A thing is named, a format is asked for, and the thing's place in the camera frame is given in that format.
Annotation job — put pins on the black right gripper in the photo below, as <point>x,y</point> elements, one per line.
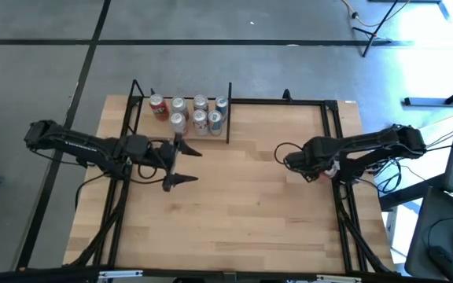
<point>319,155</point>

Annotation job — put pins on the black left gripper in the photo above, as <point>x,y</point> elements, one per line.
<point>165,157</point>

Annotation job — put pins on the plain silver beverage can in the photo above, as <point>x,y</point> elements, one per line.
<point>178,120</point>

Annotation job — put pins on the silver Diet Coke can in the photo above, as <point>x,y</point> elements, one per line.
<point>200,102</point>
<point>199,120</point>

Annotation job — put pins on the blue silver Red Bull can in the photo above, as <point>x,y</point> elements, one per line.
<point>215,120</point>
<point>221,104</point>

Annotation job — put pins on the silver raspberry lime can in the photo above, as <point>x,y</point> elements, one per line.
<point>179,104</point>

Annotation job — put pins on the red orange beverage can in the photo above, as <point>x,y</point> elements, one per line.
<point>157,104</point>

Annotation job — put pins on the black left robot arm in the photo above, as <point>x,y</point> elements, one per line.
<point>73,141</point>

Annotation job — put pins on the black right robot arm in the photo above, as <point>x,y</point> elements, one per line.
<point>368,143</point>

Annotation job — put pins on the light wooden shelf board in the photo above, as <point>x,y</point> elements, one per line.
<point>152,127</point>

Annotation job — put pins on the black floor stand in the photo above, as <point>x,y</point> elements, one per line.
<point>427,101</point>

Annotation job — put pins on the grey desk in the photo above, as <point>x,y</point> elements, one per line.
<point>446,220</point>

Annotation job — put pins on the black tripod stand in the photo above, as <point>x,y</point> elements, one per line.
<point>380,28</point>

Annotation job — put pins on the black computer mouse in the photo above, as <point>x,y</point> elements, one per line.
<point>446,263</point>

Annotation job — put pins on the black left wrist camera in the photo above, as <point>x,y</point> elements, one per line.
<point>136,146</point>

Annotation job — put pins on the black metal shelf frame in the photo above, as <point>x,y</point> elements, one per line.
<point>229,118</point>

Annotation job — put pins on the black metal table frame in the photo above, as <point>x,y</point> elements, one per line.
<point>273,101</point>

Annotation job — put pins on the silver metal bracket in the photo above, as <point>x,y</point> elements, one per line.
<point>338,279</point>
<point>120,274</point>

